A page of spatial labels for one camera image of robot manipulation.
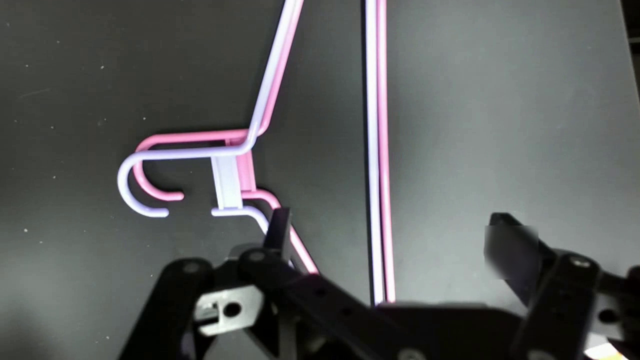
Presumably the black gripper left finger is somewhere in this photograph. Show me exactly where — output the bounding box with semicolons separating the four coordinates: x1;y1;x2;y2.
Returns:
263;208;290;259

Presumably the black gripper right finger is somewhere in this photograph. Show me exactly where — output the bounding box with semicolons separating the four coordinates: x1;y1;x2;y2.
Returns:
483;212;556;306

